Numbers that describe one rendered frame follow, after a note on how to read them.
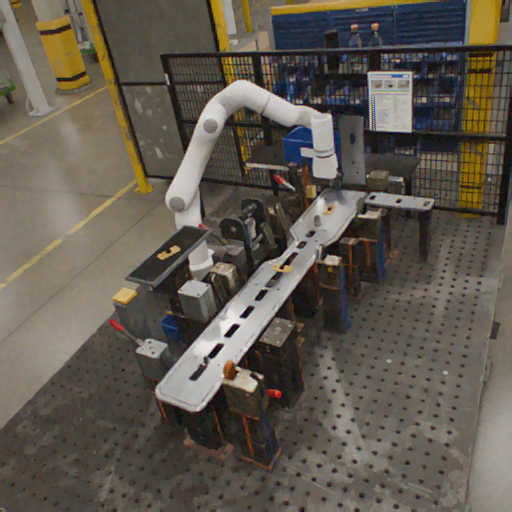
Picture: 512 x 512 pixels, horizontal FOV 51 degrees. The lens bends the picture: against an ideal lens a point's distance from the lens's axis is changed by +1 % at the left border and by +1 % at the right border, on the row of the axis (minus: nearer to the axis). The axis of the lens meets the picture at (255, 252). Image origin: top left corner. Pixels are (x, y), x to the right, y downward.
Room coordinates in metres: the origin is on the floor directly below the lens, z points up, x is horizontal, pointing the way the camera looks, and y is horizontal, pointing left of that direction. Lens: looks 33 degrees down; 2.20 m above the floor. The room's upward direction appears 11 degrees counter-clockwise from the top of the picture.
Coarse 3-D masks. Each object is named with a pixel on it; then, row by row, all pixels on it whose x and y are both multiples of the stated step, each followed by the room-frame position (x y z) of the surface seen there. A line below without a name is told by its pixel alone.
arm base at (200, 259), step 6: (204, 240) 2.16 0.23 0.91; (204, 246) 2.15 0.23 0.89; (192, 252) 2.12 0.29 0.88; (198, 252) 2.12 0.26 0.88; (204, 252) 2.14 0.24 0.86; (210, 252) 2.22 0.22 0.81; (192, 258) 2.12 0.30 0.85; (198, 258) 2.12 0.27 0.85; (204, 258) 2.14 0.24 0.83; (210, 258) 2.16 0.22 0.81; (192, 264) 2.12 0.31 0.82; (198, 264) 2.12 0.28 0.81; (204, 264) 2.12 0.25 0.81; (210, 264) 2.11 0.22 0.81; (192, 270) 2.09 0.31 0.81; (198, 270) 2.08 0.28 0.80
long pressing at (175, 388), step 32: (352, 192) 2.20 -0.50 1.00; (288, 256) 1.77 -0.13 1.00; (256, 288) 1.60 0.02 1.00; (288, 288) 1.57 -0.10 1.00; (224, 320) 1.45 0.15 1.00; (256, 320) 1.42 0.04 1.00; (192, 352) 1.32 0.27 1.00; (224, 352) 1.29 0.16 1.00; (160, 384) 1.20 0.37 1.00; (192, 384) 1.18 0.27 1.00
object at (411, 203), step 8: (368, 200) 2.09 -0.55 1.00; (376, 200) 2.08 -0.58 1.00; (384, 200) 2.07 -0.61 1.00; (392, 200) 2.05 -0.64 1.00; (408, 200) 2.03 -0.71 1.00; (416, 200) 2.02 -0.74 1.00; (424, 200) 2.00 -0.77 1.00; (432, 200) 1.99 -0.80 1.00; (400, 208) 1.99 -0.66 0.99; (408, 208) 1.97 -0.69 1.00; (416, 208) 1.95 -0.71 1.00; (424, 208) 1.94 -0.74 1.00
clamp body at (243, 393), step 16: (240, 368) 1.15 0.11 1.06; (224, 384) 1.10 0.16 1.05; (240, 384) 1.08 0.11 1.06; (256, 384) 1.07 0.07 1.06; (240, 400) 1.08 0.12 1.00; (256, 400) 1.06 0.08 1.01; (240, 416) 1.09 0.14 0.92; (256, 416) 1.05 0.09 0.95; (240, 432) 1.10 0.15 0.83; (256, 432) 1.08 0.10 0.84; (272, 432) 1.10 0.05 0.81; (256, 448) 1.07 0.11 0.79; (272, 448) 1.08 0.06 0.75; (272, 464) 1.06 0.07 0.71
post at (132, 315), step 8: (136, 296) 1.50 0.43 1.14; (120, 304) 1.47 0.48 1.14; (128, 304) 1.46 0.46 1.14; (136, 304) 1.48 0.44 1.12; (120, 312) 1.47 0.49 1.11; (128, 312) 1.45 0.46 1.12; (136, 312) 1.47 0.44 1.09; (144, 312) 1.50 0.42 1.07; (120, 320) 1.48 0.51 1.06; (128, 320) 1.45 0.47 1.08; (136, 320) 1.46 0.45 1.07; (144, 320) 1.49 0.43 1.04; (128, 328) 1.46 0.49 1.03; (136, 328) 1.45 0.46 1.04; (144, 328) 1.48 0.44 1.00; (136, 336) 1.46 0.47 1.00; (144, 336) 1.47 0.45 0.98; (136, 352) 1.48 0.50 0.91; (144, 376) 1.48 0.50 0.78; (152, 392) 1.46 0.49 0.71
